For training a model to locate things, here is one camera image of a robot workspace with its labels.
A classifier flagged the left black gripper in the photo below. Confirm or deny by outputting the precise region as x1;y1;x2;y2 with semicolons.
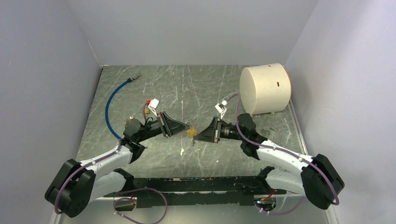
137;111;189;143

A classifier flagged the brass padlock with key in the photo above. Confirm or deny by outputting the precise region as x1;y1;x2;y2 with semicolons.
126;115;134;123

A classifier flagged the blue cable with connectors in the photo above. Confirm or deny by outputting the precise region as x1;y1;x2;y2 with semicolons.
105;73;140;141

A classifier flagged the cream cylindrical container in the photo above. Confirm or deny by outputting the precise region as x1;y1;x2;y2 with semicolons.
239;63;291;115

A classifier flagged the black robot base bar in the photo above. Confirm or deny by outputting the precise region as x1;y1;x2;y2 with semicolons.
102;175;287;208

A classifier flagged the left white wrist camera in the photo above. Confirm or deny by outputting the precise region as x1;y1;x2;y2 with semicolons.
146;98;160;116

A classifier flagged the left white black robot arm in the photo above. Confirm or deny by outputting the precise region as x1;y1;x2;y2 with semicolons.
44;112;191;217

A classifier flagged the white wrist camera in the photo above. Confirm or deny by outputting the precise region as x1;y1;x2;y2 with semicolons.
146;98;160;116
215;100;228;120

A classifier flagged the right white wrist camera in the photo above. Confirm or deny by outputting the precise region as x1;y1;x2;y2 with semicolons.
215;100;228;120

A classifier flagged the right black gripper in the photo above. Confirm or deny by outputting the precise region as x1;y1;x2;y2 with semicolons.
194;116;246;143

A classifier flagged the clear tape ring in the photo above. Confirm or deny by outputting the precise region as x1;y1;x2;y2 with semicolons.
260;127;276;140

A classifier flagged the small brass padlock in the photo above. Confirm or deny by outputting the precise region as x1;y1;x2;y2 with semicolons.
186;127;198;138

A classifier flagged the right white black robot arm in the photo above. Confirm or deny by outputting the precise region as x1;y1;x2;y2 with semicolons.
193;113;345;210

